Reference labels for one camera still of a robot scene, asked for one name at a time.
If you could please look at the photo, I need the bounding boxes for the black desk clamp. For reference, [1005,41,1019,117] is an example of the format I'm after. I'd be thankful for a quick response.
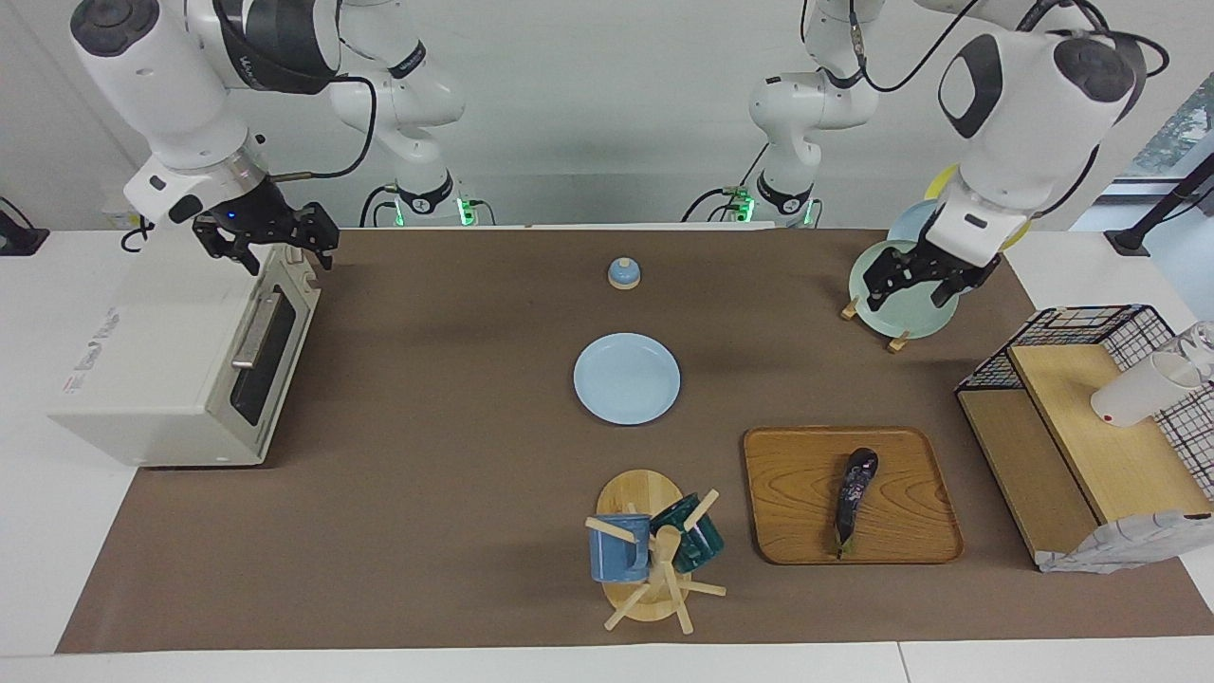
[0,196,50,257]

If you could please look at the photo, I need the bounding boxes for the dark green mug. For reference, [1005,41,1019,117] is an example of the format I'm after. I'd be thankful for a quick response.
[650,492,726,574]

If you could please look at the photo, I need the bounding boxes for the cream toaster oven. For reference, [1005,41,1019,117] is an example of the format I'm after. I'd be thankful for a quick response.
[49,228,323,468]

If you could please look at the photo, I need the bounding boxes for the wooden two-tier shelf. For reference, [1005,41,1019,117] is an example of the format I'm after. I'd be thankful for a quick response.
[958,343,1214,570]

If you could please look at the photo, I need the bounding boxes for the black wire basket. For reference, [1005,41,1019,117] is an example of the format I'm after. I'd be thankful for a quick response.
[956,304,1214,504]

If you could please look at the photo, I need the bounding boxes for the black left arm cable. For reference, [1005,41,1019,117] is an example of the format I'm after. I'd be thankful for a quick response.
[801,0,1172,221]

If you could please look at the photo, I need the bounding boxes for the white cup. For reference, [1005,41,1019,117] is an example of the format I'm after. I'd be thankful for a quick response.
[1091,351,1204,428]

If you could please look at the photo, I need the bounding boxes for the wooden serving tray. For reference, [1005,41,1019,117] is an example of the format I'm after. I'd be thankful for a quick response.
[743,426,966,566]

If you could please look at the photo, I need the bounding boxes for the pale green plate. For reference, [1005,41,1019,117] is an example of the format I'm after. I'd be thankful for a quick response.
[848,239,961,340]

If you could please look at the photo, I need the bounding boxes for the window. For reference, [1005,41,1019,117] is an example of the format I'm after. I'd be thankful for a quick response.
[1119,71,1214,181]

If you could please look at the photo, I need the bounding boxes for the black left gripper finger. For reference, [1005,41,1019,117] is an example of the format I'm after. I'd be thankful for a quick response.
[862,249,917,313]
[930,274,984,308]

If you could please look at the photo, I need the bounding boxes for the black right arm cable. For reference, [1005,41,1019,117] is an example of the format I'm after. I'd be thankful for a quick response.
[213,0,380,183]

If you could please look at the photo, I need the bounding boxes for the yellow plate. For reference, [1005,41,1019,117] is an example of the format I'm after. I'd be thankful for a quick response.
[925,163,1032,253]

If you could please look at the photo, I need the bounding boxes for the clear glass cup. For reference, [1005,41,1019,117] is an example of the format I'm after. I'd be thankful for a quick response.
[1176,321,1214,382]

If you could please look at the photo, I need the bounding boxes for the grey patterned cloth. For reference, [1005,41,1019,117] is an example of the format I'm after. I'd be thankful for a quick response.
[1036,510,1214,575]

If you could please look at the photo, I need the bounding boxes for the brown table mat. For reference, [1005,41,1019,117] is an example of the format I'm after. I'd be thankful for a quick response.
[55,228,1214,655]

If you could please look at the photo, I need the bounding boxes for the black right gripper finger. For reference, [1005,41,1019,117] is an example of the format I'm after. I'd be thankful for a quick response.
[194,226,263,277]
[300,201,340,272]

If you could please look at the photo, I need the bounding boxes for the wooden plate rack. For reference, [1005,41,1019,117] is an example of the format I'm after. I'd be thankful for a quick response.
[839,294,911,354]

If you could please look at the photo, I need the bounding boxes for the dark purple eggplant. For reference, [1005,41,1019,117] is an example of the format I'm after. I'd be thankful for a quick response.
[833,448,880,559]

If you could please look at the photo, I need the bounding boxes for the racked light blue plate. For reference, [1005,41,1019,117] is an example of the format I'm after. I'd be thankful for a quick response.
[887,199,978,295]

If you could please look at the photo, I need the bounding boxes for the wooden mug tree stand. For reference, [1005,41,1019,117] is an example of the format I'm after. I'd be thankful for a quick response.
[583,469,728,635]

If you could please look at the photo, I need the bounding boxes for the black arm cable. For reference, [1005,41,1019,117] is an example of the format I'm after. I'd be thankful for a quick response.
[801,0,1172,221]
[213,0,380,183]

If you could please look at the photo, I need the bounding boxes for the black base cable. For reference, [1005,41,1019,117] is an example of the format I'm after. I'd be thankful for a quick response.
[359,185,401,229]
[681,142,769,225]

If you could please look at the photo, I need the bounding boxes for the blue mug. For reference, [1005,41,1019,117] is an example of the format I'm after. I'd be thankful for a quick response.
[588,513,653,583]

